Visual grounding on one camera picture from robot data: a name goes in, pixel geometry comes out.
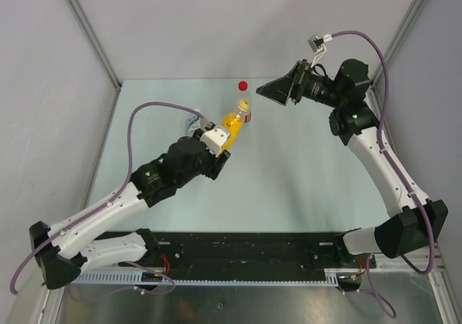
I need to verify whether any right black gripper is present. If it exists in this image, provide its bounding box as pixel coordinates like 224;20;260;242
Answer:
257;59;345;109

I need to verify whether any white cap clear bottle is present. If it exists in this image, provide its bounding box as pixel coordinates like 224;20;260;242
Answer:
186;109;203;137

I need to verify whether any yellow honey pomelo bottle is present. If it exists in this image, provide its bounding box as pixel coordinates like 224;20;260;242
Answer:
221;102;245;150

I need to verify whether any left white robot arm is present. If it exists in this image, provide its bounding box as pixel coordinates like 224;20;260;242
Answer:
29;126;230;290

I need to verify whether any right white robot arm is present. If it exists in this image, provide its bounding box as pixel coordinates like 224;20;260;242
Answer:
256;59;448;267

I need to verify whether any red cap water bottle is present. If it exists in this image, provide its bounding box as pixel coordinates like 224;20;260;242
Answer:
238;81;253;124

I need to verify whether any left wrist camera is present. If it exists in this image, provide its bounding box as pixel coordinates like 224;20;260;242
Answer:
200;125;230;157

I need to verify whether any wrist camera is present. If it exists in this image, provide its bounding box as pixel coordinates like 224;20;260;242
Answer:
308;33;332;66
200;125;230;157

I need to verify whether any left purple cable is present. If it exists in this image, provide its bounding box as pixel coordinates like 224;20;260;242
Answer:
9;102;203;295

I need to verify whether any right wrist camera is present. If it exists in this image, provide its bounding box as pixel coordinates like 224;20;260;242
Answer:
308;33;332;66

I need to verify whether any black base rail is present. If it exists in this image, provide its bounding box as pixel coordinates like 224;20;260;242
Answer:
139;232;367;281

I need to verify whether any grey slotted cable duct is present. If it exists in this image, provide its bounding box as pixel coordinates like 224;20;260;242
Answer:
72;268;339;287

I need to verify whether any right aluminium frame post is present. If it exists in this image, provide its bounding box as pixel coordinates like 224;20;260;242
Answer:
382;0;429;69

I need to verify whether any aluminium frame post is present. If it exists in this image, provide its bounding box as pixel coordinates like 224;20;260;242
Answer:
382;0;429;69
64;0;122;91

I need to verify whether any left aluminium frame post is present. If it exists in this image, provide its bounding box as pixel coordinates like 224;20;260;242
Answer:
64;0;122;91

